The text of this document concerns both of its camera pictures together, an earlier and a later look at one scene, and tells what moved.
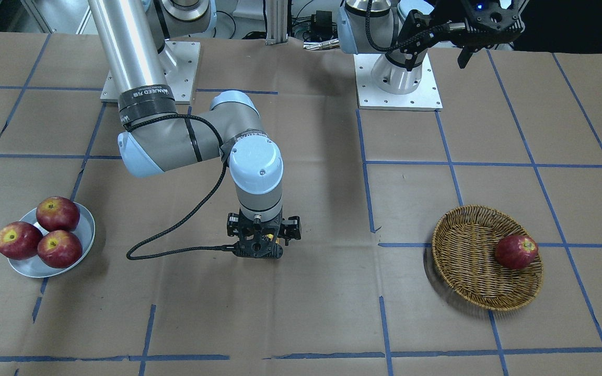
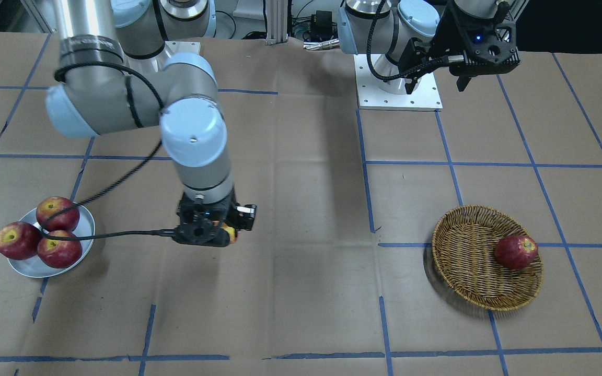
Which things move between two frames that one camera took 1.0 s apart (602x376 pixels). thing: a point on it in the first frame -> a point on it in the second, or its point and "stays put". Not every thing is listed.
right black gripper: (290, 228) -> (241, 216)
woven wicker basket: (464, 242) stays put
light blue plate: (36, 267) stays put
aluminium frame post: (276, 18) stays put
